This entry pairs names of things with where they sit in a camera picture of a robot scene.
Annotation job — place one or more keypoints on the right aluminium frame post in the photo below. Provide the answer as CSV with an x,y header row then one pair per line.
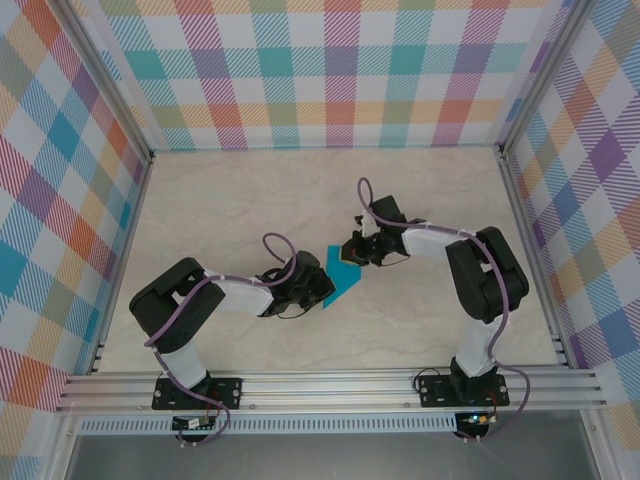
x,y
544,75

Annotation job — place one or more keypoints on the grey metal panel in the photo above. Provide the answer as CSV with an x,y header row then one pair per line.
x,y
325,460

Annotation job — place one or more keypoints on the aluminium side rail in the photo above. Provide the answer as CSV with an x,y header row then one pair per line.
x,y
121,270
536,275

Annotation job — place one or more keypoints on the left aluminium frame post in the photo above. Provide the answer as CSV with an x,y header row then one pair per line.
x,y
105,80

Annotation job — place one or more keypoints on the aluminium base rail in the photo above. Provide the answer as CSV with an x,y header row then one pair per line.
x,y
325,390

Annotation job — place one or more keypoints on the right aluminium side rail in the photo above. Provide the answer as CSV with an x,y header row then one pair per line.
x,y
536,275

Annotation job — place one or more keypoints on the circuit board with green light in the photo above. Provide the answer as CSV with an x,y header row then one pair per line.
x,y
477,419

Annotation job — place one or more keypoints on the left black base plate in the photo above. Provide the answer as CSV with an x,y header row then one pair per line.
x,y
227,392

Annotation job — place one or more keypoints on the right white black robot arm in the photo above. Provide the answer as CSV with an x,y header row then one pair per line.
x,y
425,242

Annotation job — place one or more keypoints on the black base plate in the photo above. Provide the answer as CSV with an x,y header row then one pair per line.
x,y
227,392
435,392

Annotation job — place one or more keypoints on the black circuit board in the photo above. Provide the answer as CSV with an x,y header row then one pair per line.
x,y
192,424

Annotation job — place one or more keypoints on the left aluminium side rail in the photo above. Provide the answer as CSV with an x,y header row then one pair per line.
x,y
121,270

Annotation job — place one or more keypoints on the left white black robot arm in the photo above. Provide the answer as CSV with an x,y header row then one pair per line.
x,y
245,297

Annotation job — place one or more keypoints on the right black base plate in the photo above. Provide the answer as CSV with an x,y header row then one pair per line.
x,y
435,392

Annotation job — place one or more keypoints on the aluminium frame post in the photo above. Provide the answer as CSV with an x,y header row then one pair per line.
x,y
105,80
544,75

